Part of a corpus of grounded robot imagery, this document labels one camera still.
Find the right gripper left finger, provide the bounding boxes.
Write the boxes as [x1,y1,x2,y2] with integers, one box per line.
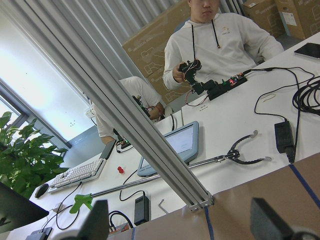
[76,200,109,240]

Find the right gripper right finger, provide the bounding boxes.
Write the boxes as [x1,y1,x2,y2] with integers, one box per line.
[250,197,294,240]

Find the white keyboard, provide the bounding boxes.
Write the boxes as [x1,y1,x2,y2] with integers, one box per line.
[48,158,107,193]

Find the grey claw tool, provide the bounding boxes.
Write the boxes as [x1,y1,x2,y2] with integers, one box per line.
[69,129,272,215]

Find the black computer monitor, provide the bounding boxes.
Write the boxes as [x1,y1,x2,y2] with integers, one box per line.
[0,182,49,233]

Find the black power adapter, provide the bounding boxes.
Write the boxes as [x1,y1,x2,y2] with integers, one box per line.
[274,120,295,164]

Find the green potted plant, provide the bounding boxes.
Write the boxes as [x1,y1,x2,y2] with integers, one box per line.
[0,111,68,199]

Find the teach pendant tablet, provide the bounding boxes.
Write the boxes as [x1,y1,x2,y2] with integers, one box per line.
[137,121,199,177]

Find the black smartphone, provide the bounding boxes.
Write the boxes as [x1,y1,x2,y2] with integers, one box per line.
[294,42,320,59]

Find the cardboard box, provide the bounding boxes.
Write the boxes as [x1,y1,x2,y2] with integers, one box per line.
[122,0,190,104]

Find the man in white hoodie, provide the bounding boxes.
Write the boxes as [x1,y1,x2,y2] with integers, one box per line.
[162,0,284,90]

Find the coiled black cable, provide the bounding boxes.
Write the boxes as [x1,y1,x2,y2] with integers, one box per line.
[254,66,320,116]

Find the aluminium frame post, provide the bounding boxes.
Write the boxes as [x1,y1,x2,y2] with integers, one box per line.
[0,0,216,212]

